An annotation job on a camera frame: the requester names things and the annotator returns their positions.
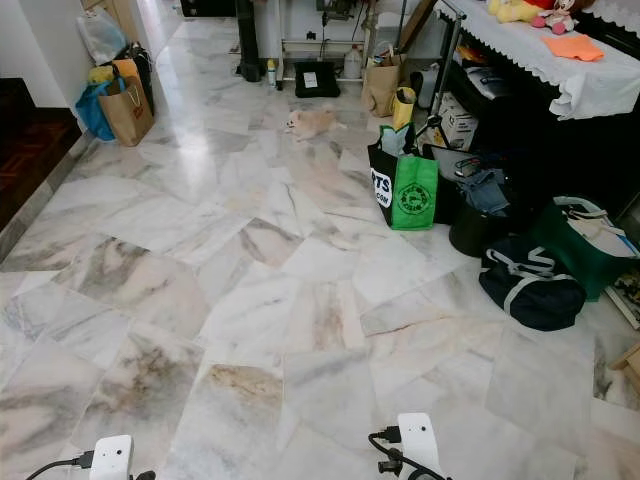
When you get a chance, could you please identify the green and black shopping bag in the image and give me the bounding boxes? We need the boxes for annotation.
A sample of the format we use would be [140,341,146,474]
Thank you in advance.
[368,124,440,232]

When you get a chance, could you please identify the tan paper bag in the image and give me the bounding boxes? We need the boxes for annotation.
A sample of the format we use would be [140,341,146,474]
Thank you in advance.
[362,54,405,119]

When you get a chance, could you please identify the blue plastic bag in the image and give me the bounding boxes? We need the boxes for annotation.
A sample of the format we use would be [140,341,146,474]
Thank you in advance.
[76,80,117,142]

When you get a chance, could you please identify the brown paper bag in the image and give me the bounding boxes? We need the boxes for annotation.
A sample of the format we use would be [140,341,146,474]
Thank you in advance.
[98,76,156,148]

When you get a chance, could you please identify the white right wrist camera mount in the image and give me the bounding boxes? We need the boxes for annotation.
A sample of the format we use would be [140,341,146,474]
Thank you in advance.
[396,412,445,475]

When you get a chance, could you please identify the clear plastic bag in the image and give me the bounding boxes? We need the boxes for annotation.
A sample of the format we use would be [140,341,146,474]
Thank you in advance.
[78,8,129,66]

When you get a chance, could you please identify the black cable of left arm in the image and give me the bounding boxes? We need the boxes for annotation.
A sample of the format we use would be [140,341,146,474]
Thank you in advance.
[27,451,96,480]

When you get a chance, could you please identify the white cardboard box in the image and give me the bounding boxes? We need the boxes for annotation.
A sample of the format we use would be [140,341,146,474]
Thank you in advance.
[437,93,480,151]

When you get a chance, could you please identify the dark green tote bag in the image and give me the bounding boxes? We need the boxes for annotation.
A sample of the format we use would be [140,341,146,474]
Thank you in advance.
[531,196,640,301]

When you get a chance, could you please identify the yellow plush toy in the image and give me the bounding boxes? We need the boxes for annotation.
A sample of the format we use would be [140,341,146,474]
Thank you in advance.
[488,0,547,24]

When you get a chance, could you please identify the pink plush doll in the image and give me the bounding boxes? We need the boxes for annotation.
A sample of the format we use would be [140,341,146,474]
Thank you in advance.
[531,0,589,36]

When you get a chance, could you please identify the black duffel bag grey straps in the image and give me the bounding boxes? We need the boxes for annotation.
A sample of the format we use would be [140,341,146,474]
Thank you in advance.
[479,236,588,332]

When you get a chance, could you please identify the orange cloth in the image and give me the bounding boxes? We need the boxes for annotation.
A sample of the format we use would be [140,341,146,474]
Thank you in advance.
[541,34,606,63]

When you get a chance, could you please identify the black bin with jeans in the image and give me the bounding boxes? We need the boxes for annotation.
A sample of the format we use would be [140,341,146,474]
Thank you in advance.
[448,158,533,258]

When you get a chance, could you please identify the white lace tablecloth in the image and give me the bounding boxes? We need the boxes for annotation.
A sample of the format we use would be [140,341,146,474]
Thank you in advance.
[438,0,640,121]

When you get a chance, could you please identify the yellow rolled bag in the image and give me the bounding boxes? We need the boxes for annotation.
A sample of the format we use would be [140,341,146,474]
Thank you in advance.
[392,86,417,130]

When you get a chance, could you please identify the small tan dog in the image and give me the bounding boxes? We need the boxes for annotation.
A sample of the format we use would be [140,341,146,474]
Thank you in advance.
[284,107,346,140]

